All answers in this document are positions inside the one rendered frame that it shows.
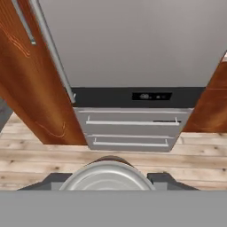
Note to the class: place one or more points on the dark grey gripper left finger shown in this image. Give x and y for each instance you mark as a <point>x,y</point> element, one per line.
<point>51,181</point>

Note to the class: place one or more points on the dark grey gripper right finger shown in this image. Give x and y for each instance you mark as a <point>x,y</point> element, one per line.
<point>162,181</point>

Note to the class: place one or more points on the wooden cabinet panel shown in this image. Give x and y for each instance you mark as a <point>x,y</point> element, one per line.
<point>209,103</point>

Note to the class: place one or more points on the tall wooden cabinet door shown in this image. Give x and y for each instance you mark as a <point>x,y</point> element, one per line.
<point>32,88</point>

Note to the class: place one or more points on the small grey fridge drawer front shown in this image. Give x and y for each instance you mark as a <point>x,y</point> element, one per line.
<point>133,139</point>

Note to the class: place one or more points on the large grey fridge drawer front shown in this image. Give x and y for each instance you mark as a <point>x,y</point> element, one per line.
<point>133,130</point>

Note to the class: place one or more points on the stainless steel fridge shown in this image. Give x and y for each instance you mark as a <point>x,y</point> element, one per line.
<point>103,97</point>

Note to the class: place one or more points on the grey fridge door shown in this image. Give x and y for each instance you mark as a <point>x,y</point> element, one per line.
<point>133,44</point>

